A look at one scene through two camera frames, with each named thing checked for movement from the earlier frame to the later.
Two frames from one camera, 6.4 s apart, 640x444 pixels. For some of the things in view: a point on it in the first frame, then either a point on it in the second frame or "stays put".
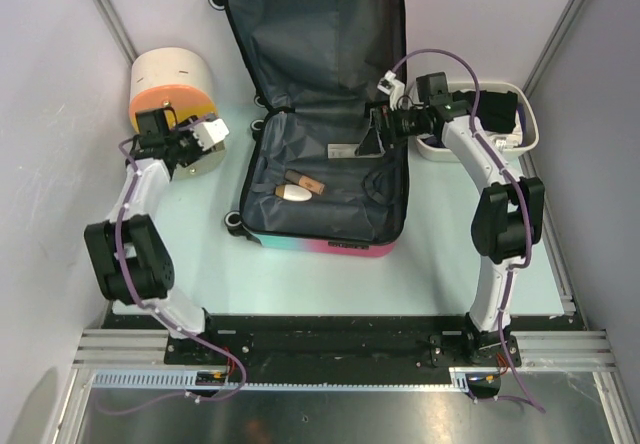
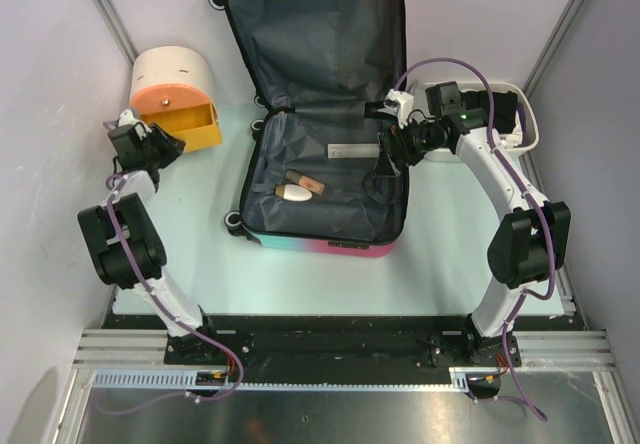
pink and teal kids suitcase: (316, 40) stays put
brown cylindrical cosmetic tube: (304, 181) stays put
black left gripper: (198, 151) → (172, 146)
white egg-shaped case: (293, 192) stays put
